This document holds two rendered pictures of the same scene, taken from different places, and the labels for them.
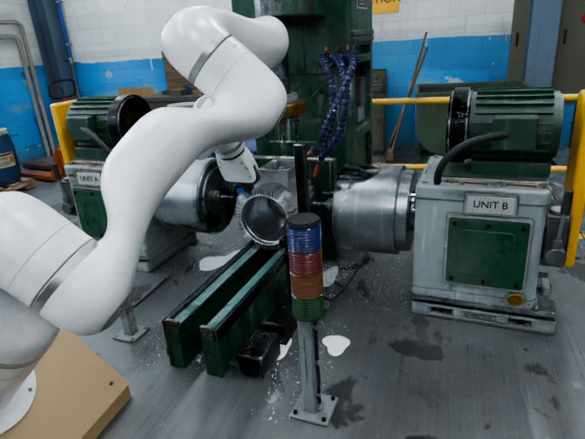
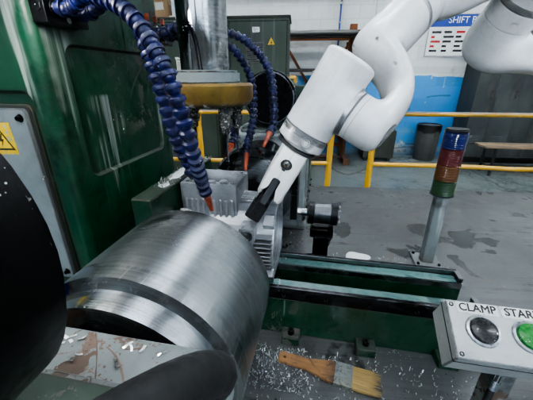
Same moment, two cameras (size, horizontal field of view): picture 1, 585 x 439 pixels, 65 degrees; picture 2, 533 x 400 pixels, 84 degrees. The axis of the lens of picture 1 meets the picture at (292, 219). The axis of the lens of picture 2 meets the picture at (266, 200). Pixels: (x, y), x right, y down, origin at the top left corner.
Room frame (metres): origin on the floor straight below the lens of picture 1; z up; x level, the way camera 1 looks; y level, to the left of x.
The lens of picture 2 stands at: (1.41, 0.65, 1.35)
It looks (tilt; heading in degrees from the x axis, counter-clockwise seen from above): 23 degrees down; 257
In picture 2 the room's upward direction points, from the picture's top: straight up
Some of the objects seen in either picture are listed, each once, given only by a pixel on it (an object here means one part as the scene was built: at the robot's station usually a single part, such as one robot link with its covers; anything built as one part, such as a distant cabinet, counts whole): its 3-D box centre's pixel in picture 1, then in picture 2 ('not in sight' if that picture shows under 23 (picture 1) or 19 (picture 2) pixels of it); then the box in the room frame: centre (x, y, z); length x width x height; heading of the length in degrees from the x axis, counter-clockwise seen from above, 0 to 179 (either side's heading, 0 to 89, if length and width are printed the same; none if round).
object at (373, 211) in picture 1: (385, 208); (262, 176); (1.22, -0.26, 1.04); 0.41 x 0.25 x 0.25; 66
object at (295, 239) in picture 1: (304, 234); (454, 140); (0.74, -0.02, 1.19); 0.06 x 0.06 x 0.04
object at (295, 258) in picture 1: (305, 258); (450, 155); (0.74, -0.02, 1.14); 0.06 x 0.06 x 0.04
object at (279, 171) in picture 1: (280, 176); (216, 191); (1.39, 0.03, 1.11); 0.12 x 0.11 x 0.07; 157
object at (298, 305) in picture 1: (308, 301); (442, 186); (0.74, -0.02, 1.05); 0.06 x 0.06 x 0.04
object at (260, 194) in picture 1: (278, 209); (235, 230); (1.35, 0.04, 1.01); 0.20 x 0.19 x 0.19; 157
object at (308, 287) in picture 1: (306, 280); (446, 171); (0.74, -0.02, 1.10); 0.06 x 0.06 x 0.04
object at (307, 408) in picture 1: (309, 321); (439, 201); (0.74, -0.02, 1.01); 0.08 x 0.08 x 0.42; 66
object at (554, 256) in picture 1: (553, 226); not in sight; (0.97, -0.59, 1.07); 0.08 x 0.07 x 0.20; 156
